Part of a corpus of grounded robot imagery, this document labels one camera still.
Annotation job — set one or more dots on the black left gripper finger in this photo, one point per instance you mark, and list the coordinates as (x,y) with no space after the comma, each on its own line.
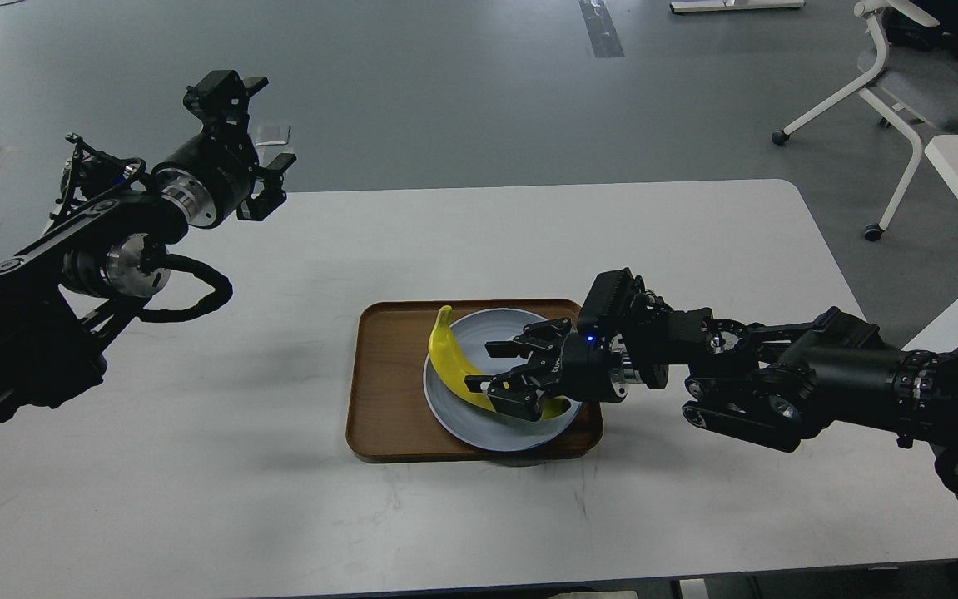
(221,102)
(258,206)

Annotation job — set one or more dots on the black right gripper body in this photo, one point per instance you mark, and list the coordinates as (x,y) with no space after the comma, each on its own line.
(591,369)

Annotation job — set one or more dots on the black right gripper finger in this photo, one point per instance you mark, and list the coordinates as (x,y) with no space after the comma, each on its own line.
(508,394)
(540,343)

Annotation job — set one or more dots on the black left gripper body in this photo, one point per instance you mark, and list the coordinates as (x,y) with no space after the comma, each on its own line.
(209,176)

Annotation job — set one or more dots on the light blue round plate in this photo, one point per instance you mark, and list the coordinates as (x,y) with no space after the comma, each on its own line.
(494,434)

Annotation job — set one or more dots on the yellow banana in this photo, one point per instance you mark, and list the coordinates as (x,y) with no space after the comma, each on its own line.
(456,350)

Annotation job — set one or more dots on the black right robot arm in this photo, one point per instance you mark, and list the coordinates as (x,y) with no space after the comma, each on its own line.
(769,385)

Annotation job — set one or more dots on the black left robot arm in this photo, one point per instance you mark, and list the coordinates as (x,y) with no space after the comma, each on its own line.
(103,259)

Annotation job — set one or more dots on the brown wooden tray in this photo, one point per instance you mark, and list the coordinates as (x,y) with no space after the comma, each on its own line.
(389,420)

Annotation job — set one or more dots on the white table base bar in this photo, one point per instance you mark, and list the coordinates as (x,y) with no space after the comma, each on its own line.
(686,7)

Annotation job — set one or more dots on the white grey office chair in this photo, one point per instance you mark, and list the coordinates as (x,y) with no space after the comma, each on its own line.
(893,80)

